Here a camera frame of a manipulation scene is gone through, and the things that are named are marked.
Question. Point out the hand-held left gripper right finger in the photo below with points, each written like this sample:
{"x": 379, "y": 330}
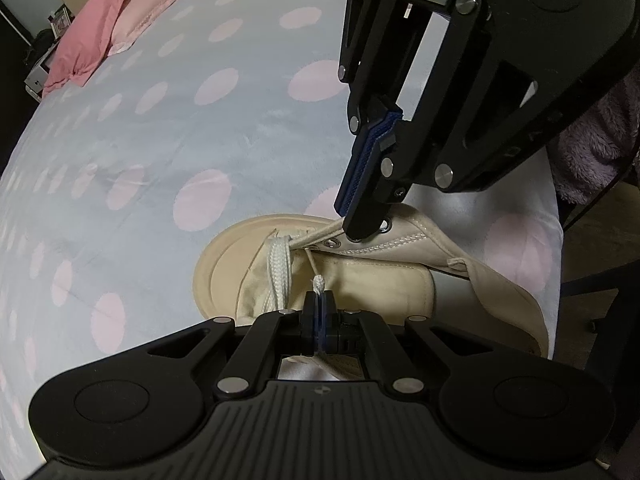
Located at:
{"x": 328, "y": 322}

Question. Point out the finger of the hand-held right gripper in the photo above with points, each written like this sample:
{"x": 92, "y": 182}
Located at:
{"x": 362, "y": 160}
{"x": 365, "y": 210}

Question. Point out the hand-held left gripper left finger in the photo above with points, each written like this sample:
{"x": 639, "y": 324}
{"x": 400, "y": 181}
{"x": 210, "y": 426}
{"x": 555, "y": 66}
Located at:
{"x": 310, "y": 322}

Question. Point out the white shoelace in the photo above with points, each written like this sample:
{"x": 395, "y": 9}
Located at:
{"x": 277, "y": 270}

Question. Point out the beige canvas shoe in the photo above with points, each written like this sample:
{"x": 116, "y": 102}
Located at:
{"x": 380, "y": 280}

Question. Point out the purple fuzzy robe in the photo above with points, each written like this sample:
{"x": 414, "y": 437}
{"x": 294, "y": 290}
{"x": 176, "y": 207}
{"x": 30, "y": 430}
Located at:
{"x": 595, "y": 145}

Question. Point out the pink polka dot blanket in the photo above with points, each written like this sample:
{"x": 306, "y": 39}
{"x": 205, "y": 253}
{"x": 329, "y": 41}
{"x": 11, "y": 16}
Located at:
{"x": 150, "y": 110}

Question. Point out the light pink pillow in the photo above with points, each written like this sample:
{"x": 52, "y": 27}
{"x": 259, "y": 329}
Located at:
{"x": 150, "y": 5}

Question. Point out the white box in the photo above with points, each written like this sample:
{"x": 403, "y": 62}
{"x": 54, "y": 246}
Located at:
{"x": 40, "y": 77}

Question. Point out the dark bag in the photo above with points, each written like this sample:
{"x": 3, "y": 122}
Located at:
{"x": 42, "y": 45}

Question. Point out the black wardrobe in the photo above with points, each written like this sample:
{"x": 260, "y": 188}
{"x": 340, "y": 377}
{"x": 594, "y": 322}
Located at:
{"x": 12, "y": 60}

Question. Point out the small picture frame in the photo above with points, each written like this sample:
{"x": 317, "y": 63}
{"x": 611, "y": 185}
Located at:
{"x": 60, "y": 20}

